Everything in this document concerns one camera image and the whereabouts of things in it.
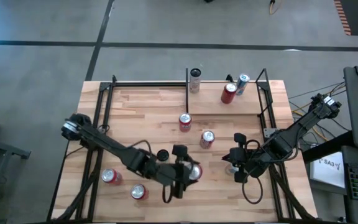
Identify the yellow extension cable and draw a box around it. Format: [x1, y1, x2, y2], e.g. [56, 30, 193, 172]
[268, 0, 281, 16]

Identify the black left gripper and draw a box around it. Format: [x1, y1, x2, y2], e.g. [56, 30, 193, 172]
[158, 144, 198, 199]

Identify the yellow floor cable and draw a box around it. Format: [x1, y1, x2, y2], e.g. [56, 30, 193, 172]
[292, 101, 328, 142]

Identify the white Celsius can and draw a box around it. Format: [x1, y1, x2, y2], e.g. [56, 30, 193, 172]
[156, 149, 171, 162]
[188, 68, 202, 94]

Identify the red Fanta strawberry can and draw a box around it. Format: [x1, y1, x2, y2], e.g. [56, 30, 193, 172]
[188, 163, 203, 182]
[178, 113, 193, 133]

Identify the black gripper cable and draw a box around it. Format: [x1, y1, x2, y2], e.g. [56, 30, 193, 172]
[129, 139, 173, 205]
[241, 139, 264, 205]

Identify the red Star Wars Coca-Cola can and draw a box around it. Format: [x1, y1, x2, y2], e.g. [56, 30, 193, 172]
[199, 129, 216, 150]

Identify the white paper sign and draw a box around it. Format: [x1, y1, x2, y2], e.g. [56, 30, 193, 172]
[309, 151, 346, 189]

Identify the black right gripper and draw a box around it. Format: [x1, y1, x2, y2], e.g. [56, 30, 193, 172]
[223, 133, 269, 184]

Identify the black aluminium table frame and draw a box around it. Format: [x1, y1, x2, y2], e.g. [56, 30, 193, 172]
[47, 79, 319, 224]

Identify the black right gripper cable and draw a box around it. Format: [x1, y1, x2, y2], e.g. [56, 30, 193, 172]
[241, 139, 264, 205]

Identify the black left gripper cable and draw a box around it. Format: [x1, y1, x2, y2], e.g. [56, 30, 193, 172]
[129, 139, 173, 205]

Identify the black floor cable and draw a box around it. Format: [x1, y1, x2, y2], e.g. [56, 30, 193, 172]
[287, 81, 354, 131]

